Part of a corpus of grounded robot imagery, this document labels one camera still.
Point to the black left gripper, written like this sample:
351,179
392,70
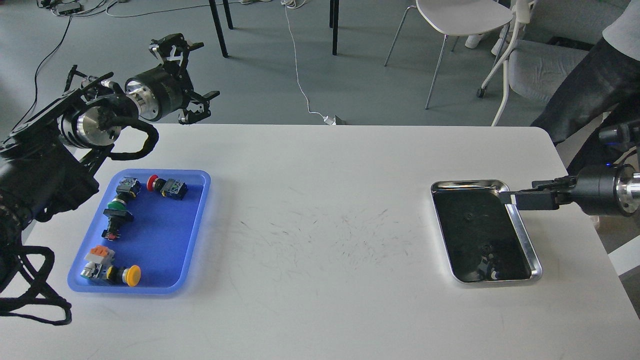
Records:
157,92

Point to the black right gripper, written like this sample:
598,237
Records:
593,188

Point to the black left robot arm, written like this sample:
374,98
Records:
51,159

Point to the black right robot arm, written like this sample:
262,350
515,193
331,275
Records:
628,189

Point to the silver metal tray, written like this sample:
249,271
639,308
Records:
492,250

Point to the person in grey shirt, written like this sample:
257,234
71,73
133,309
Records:
607,79

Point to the blue plastic tray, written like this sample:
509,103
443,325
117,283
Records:
160,240

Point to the white power adapter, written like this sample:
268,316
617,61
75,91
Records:
333,120

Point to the grey office chair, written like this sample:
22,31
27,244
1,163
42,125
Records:
549,39

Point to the white chair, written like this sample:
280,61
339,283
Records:
457,18

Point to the orange grey contact block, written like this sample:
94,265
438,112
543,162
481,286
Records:
100,254

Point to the red push button switch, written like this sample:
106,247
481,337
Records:
168,188

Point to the green push button switch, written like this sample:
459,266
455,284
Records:
128,189

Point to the yellow push button switch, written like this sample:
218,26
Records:
112,274

